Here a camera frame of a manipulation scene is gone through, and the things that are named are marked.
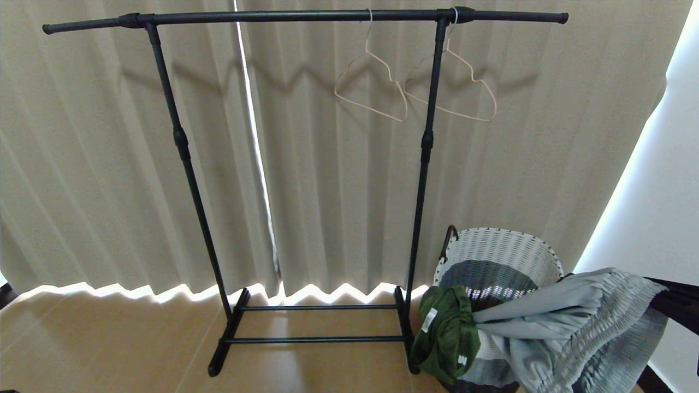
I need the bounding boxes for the white laundry basket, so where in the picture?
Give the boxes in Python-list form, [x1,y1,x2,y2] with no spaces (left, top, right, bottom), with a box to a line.
[434,225,566,393]

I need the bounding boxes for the beige curtain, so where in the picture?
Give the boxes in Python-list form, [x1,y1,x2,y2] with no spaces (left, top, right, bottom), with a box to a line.
[0,0,693,306]

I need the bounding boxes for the black clothes rack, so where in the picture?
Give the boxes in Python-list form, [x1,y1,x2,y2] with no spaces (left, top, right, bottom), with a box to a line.
[43,7,568,377]

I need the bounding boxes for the pink clothes hanger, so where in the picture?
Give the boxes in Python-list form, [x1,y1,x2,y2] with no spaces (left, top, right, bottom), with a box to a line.
[334,10,408,122]
[404,8,497,122]

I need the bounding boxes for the pale grey shorts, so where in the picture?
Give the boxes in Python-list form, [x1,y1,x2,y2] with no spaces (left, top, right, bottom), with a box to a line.
[472,267,670,393]

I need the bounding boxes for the green garment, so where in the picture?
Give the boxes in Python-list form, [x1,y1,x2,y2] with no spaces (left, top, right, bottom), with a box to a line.
[411,285,482,384]

